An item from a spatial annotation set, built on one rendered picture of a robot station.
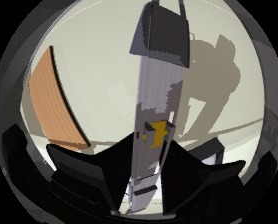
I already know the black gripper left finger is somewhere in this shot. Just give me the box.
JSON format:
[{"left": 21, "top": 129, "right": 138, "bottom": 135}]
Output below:
[{"left": 46, "top": 132, "right": 135, "bottom": 212}]

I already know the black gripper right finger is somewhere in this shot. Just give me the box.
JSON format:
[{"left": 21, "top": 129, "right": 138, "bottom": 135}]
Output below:
[{"left": 160, "top": 140, "right": 247, "bottom": 216}]

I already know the wooden board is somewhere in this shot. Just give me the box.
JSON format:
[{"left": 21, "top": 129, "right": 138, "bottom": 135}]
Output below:
[{"left": 29, "top": 45, "right": 91, "bottom": 151}]

